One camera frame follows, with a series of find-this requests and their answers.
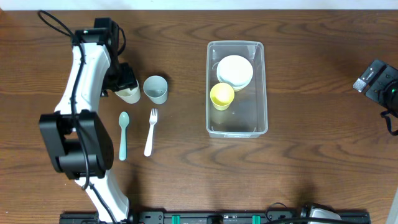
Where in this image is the white plastic cup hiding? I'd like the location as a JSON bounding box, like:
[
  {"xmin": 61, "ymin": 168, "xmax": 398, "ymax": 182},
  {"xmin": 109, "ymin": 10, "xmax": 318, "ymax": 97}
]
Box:
[{"xmin": 115, "ymin": 82, "xmax": 141, "ymax": 104}]

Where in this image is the yellow plastic cup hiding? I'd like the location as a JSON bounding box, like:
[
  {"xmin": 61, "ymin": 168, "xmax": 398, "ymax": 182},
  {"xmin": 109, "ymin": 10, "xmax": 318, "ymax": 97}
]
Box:
[{"xmin": 210, "ymin": 83, "xmax": 234, "ymax": 111}]

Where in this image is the white plastic bowl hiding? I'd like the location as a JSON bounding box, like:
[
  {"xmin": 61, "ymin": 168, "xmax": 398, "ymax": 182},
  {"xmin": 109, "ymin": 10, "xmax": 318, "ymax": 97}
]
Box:
[{"xmin": 216, "ymin": 55, "xmax": 254, "ymax": 88}]

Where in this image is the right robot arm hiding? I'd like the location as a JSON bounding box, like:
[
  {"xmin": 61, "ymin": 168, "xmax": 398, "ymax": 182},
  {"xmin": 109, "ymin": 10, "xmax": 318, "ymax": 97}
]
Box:
[{"xmin": 294, "ymin": 59, "xmax": 397, "ymax": 223}]

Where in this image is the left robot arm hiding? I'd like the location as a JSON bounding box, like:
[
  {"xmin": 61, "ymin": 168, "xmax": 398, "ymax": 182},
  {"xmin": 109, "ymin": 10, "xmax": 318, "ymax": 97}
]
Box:
[{"xmin": 39, "ymin": 18, "xmax": 138, "ymax": 223}]

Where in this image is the clear plastic container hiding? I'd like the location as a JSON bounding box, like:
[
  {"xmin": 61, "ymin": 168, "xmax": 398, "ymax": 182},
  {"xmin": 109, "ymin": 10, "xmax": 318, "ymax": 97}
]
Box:
[{"xmin": 206, "ymin": 40, "xmax": 268, "ymax": 138}]

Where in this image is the grey plastic cup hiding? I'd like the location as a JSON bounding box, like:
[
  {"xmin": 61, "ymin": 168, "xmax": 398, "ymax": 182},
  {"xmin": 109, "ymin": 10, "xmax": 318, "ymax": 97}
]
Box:
[{"xmin": 143, "ymin": 75, "xmax": 168, "ymax": 105}]

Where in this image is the mint green plastic spoon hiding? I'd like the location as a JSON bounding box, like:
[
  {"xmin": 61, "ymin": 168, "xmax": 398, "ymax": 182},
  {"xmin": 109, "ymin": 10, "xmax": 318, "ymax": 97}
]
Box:
[{"xmin": 119, "ymin": 111, "xmax": 130, "ymax": 161}]

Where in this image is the white plastic fork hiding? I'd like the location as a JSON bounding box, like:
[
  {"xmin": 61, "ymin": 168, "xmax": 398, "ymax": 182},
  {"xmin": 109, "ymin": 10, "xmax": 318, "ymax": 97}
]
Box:
[{"xmin": 144, "ymin": 108, "xmax": 158, "ymax": 157}]

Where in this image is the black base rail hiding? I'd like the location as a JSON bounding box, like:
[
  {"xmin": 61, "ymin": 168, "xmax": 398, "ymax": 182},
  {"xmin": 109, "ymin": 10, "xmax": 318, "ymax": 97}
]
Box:
[{"xmin": 56, "ymin": 209, "xmax": 371, "ymax": 224}]

